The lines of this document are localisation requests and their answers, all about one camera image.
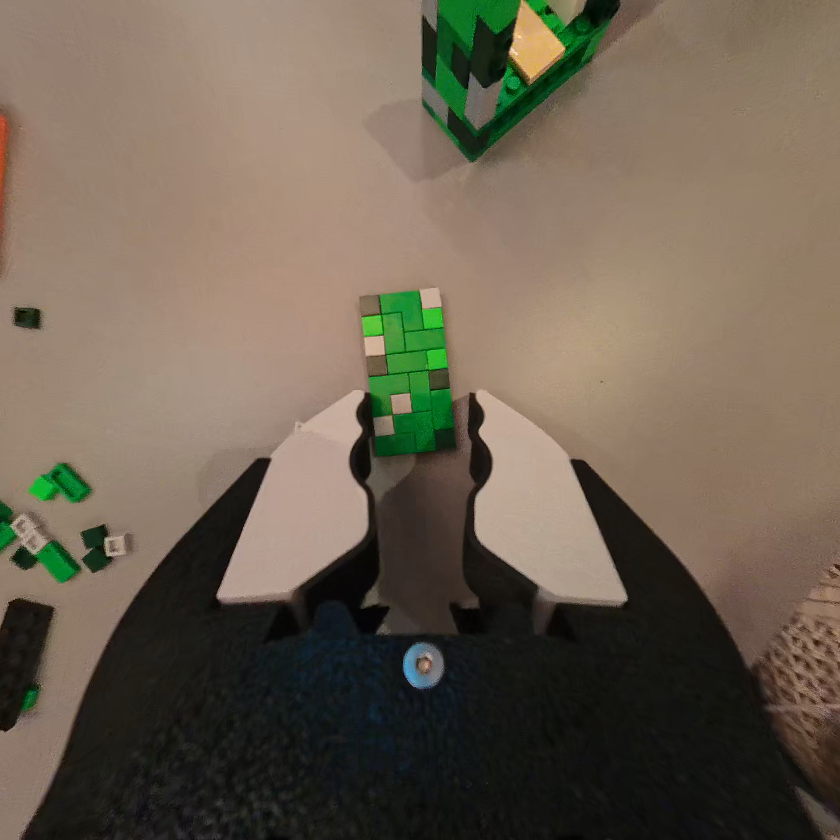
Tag black lego plate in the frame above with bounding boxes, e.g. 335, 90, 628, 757
0, 598, 55, 731

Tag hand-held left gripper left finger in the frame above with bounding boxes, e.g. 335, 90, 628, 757
215, 390, 383, 634

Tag green tiled lego panel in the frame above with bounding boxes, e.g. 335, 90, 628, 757
359, 287, 457, 458

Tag pile of loose lego pieces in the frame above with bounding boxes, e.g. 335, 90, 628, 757
0, 462, 132, 585

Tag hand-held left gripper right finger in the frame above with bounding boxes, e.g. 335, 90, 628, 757
462, 390, 629, 634

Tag hollow green lego block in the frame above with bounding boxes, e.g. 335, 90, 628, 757
420, 0, 621, 163

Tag cream knit sweater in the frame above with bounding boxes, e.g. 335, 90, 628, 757
751, 564, 840, 808

